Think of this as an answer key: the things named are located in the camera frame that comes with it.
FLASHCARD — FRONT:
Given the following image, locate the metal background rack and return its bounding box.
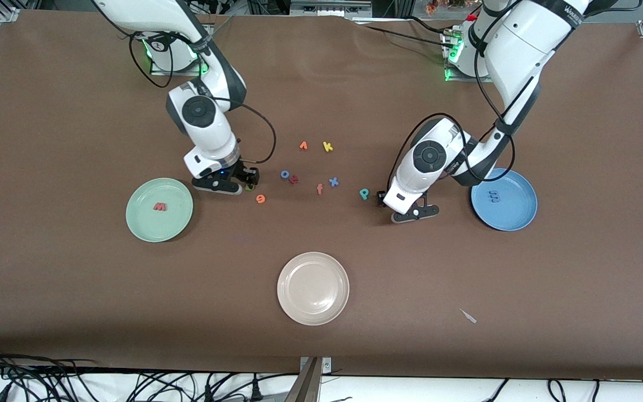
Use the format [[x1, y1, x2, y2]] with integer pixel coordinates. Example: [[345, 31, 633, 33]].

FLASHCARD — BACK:
[[290, 0, 373, 17]]

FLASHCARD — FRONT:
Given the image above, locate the black floor cable tangle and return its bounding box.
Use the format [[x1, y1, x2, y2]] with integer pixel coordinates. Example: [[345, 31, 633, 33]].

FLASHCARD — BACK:
[[0, 343, 300, 402]]

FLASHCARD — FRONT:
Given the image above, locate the dried flower bunch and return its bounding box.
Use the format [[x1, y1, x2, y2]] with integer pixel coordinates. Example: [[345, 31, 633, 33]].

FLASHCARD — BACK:
[[425, 0, 467, 15]]

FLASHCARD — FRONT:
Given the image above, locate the light green plate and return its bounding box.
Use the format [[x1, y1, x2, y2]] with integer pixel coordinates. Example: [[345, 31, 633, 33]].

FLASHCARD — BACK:
[[126, 178, 194, 243]]

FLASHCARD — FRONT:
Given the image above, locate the grey slanted pole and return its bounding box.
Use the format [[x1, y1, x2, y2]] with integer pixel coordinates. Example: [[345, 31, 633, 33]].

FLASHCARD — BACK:
[[284, 357, 323, 402]]

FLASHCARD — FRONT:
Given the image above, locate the black table cable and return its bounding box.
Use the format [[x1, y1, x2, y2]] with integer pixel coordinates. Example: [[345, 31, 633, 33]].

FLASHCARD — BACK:
[[355, 22, 452, 48], [407, 15, 457, 36]]

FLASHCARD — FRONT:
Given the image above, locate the brown table cover sheet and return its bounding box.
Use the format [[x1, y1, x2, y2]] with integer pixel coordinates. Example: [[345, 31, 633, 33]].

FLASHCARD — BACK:
[[0, 10, 643, 381]]

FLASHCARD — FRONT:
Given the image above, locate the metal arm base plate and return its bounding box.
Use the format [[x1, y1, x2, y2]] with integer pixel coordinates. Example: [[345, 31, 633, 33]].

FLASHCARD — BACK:
[[150, 22, 213, 76], [444, 66, 494, 83]]

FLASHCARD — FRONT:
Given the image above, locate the beige plate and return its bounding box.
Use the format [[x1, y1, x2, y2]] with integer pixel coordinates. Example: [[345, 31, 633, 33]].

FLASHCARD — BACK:
[[277, 252, 351, 326]]

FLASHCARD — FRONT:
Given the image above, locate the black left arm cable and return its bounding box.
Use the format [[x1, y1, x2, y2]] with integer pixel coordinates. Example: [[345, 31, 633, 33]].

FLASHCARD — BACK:
[[387, 0, 523, 193]]

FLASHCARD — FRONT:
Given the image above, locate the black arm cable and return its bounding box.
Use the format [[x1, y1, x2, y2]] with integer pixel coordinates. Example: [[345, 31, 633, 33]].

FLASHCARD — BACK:
[[129, 31, 277, 165], [387, 0, 523, 193]]

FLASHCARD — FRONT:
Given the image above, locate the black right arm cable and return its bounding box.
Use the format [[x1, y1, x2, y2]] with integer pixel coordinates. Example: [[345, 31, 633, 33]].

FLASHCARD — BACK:
[[129, 31, 277, 165]]

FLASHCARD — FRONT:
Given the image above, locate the blue plate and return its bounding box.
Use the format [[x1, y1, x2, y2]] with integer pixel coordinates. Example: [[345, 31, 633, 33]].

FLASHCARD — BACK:
[[471, 168, 539, 232]]

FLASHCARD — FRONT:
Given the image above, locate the metal table edge bracket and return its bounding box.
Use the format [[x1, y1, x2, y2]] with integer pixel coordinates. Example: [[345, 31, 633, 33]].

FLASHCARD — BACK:
[[299, 356, 332, 374]]

